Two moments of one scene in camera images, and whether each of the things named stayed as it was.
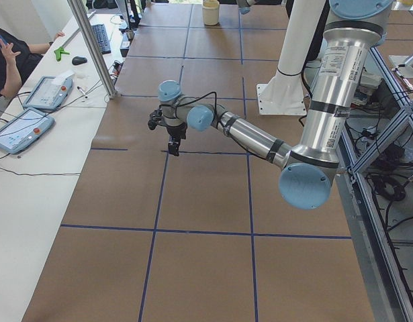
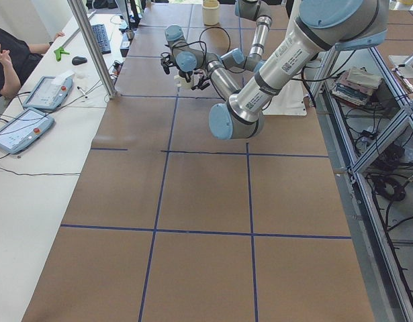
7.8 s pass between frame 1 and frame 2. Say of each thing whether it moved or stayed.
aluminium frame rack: stayed
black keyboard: stayed
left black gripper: moved
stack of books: stayed
